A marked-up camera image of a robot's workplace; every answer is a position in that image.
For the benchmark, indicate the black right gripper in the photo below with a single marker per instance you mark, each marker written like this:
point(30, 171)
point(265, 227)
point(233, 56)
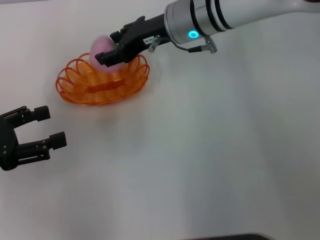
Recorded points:
point(140, 35)

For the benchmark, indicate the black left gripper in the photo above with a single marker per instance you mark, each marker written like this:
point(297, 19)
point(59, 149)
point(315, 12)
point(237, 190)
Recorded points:
point(7, 147)

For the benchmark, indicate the pink toy peach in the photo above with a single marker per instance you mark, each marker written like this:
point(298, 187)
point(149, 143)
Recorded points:
point(100, 46)

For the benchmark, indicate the orange woven plastic basket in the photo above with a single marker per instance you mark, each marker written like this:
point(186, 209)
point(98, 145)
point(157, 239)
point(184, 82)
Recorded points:
point(105, 87)

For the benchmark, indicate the white tablecloth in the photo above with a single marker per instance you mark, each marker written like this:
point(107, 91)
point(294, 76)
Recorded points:
point(160, 162)

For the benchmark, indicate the dark rounded robot torso edge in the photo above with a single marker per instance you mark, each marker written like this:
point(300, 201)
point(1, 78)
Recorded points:
point(230, 237)

